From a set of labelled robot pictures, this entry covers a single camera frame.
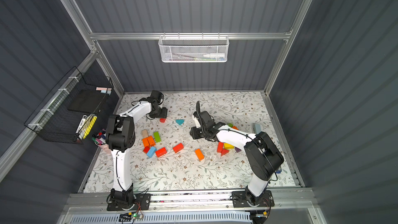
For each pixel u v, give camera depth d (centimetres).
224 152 89
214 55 93
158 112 89
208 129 69
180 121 104
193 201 75
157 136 97
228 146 91
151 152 88
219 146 91
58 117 68
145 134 94
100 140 82
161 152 88
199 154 89
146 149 89
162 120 104
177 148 89
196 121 74
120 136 59
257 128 93
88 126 69
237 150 89
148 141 91
